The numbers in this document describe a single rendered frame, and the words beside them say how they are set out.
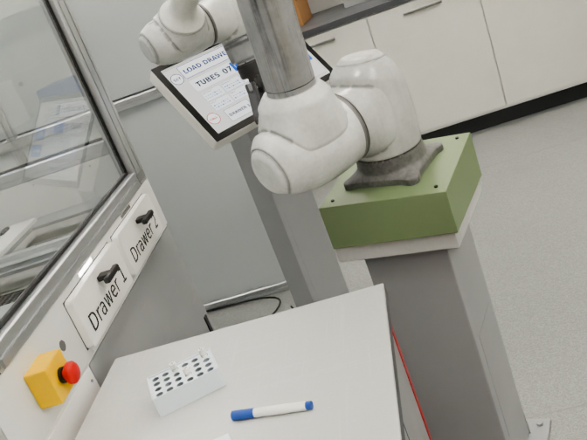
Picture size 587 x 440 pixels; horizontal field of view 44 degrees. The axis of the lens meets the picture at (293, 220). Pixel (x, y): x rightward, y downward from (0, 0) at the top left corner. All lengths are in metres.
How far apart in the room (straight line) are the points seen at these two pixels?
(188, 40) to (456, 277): 0.80
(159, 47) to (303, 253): 1.02
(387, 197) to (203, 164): 1.71
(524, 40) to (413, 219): 2.94
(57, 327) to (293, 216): 1.15
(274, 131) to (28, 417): 0.67
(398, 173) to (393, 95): 0.17
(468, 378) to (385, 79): 0.73
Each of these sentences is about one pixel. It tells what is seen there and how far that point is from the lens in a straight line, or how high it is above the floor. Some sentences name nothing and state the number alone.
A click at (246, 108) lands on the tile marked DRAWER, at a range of 2.21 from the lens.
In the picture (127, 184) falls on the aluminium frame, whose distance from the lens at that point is 1.95.
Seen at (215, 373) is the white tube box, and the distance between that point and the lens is 1.29.
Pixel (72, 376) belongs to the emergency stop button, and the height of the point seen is 0.87.
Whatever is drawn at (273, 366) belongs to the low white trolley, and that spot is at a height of 0.76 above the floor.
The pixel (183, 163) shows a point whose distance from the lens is 3.17.
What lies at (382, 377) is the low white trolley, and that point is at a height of 0.76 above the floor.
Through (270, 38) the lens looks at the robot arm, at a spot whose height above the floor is 1.26.
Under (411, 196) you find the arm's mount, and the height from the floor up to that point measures 0.86.
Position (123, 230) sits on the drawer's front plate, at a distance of 1.80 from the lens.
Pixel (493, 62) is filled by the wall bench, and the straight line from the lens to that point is 4.38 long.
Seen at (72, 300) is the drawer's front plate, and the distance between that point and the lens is 1.50.
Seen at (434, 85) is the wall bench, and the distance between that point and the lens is 4.35.
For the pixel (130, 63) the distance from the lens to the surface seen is 3.11.
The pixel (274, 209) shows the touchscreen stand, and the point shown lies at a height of 0.64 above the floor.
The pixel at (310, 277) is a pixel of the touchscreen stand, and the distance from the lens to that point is 2.49.
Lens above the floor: 1.41
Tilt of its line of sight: 20 degrees down
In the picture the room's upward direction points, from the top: 21 degrees counter-clockwise
